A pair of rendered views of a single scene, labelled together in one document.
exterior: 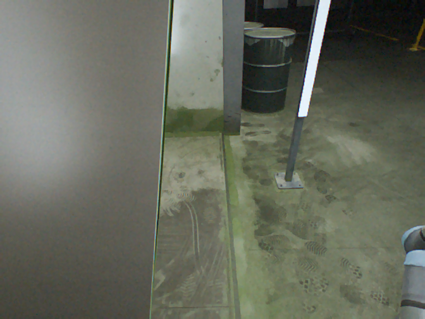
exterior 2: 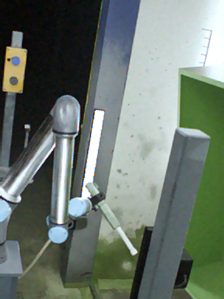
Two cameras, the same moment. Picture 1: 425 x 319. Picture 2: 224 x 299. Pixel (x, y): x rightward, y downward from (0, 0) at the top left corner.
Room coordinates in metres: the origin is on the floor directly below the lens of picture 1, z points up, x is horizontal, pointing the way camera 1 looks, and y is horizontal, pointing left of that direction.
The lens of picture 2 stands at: (2.27, -1.04, 1.80)
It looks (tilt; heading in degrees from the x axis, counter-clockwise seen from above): 19 degrees down; 160
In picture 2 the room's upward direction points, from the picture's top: 10 degrees clockwise
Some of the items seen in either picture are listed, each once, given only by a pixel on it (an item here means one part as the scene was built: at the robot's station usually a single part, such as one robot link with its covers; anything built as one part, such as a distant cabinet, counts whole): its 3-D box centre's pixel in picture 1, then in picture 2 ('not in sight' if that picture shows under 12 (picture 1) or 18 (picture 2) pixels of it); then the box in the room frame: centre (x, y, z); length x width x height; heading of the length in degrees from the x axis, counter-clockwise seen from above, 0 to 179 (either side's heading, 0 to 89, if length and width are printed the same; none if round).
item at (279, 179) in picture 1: (288, 180); not in sight; (1.60, -0.65, 0.01); 0.20 x 0.20 x 0.01; 88
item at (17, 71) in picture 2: not in sight; (14, 69); (-0.49, -0.73, 1.42); 0.12 x 0.06 x 0.26; 88
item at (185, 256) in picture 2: not in sight; (164, 264); (1.56, -0.62, 1.35); 0.09 x 0.07 x 0.07; 88
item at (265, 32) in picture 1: (269, 33); not in sight; (3.14, -0.75, 0.86); 0.54 x 0.54 x 0.01
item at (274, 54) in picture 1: (265, 72); not in sight; (3.13, -0.75, 0.44); 0.59 x 0.58 x 0.89; 13
